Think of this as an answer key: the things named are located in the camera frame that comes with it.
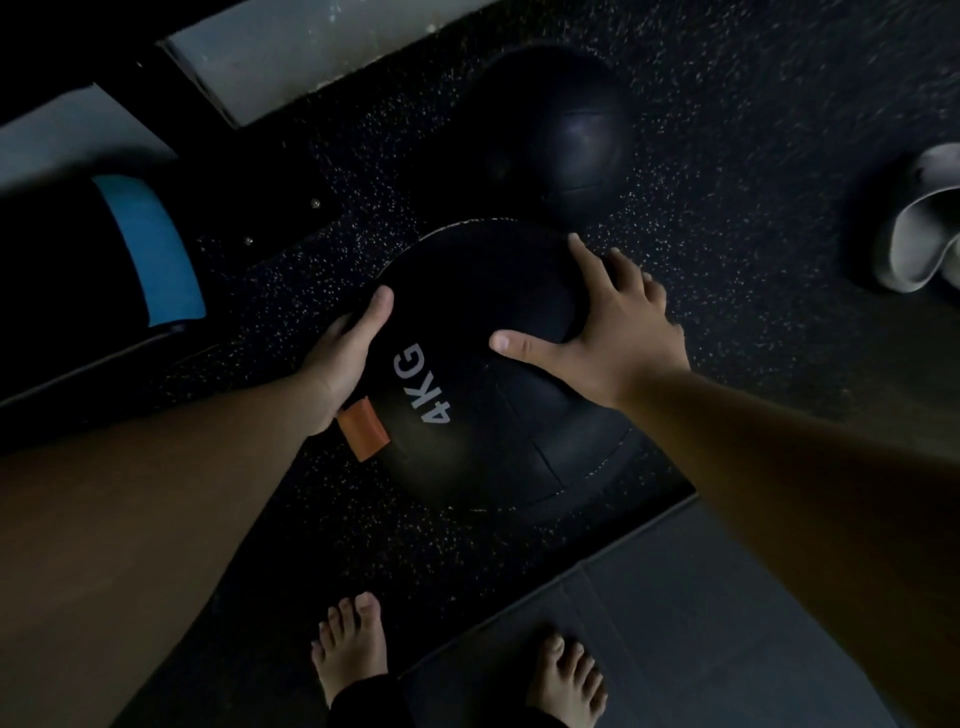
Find person's right hand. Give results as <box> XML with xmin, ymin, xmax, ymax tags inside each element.
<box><xmin>489</xmin><ymin>232</ymin><xmax>692</xmax><ymax>411</ymax></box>

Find person's left hand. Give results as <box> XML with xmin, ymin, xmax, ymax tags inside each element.
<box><xmin>297</xmin><ymin>285</ymin><xmax>396</xmax><ymax>438</ymax></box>

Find black medicine ball orange tag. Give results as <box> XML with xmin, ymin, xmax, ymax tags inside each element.
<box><xmin>358</xmin><ymin>217</ymin><xmax>648</xmax><ymax>520</ymax></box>

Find person's left forearm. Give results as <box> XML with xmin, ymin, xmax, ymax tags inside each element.
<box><xmin>0</xmin><ymin>372</ymin><xmax>333</xmax><ymax>728</ymax></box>

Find person's right forearm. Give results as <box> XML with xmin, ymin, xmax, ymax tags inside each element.
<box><xmin>615</xmin><ymin>369</ymin><xmax>960</xmax><ymax>728</ymax></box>

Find plain black medicine ball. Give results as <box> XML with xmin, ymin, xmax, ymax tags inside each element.
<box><xmin>454</xmin><ymin>43</ymin><xmax>640</xmax><ymax>228</ymax></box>

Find white slipper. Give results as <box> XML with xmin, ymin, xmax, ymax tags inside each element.
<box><xmin>872</xmin><ymin>142</ymin><xmax>960</xmax><ymax>295</ymax></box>

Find black ball with blue stripe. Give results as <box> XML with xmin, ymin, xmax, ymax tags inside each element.
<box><xmin>0</xmin><ymin>172</ymin><xmax>208</xmax><ymax>402</ymax></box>

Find grey floor mat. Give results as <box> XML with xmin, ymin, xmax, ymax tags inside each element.
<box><xmin>397</xmin><ymin>493</ymin><xmax>905</xmax><ymax>728</ymax></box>

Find person's left foot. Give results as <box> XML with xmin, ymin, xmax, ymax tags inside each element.
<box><xmin>310</xmin><ymin>591</ymin><xmax>390</xmax><ymax>709</ymax></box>

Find person's foot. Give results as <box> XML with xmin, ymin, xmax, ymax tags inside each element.
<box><xmin>524</xmin><ymin>633</ymin><xmax>609</xmax><ymax>728</ymax></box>
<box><xmin>310</xmin><ymin>591</ymin><xmax>390</xmax><ymax>709</ymax></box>

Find person's right foot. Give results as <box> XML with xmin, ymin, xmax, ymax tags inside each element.
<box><xmin>524</xmin><ymin>633</ymin><xmax>609</xmax><ymax>728</ymax></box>

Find person's black trousers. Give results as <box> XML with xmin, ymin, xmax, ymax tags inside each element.
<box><xmin>325</xmin><ymin>673</ymin><xmax>573</xmax><ymax>728</ymax></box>

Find black metal rack frame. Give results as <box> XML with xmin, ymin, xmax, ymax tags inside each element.
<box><xmin>90</xmin><ymin>0</ymin><xmax>354</xmax><ymax>256</ymax></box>

